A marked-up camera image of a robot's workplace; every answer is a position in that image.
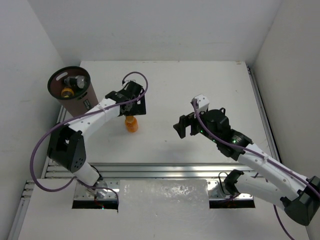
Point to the clear bottle black label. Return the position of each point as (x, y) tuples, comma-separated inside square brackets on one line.
[(77, 82)]

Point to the aluminium right side rail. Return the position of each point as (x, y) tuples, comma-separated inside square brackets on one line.
[(262, 111)]

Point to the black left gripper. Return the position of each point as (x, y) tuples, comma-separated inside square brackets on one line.
[(138, 107)]

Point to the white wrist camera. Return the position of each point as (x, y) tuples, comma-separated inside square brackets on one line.
[(200, 103), (126, 82)]

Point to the brown plastic waste bin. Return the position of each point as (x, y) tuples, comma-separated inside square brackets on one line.
[(73, 88)]

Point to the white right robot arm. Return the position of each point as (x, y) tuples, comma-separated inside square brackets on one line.
[(297, 195)]

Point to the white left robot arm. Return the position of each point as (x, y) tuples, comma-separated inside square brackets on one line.
[(67, 142)]

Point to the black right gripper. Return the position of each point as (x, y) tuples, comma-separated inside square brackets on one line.
[(184, 121)]

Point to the clear bottle yellow cap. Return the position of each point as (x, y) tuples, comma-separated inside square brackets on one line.
[(67, 92)]

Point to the aluminium front rail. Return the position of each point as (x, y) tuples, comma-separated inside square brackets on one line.
[(112, 174)]

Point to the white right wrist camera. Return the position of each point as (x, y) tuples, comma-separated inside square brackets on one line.
[(200, 103)]

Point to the small orange juice bottle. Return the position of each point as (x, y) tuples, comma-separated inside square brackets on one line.
[(131, 124)]

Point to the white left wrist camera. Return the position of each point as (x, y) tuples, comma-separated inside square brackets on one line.
[(126, 82)]

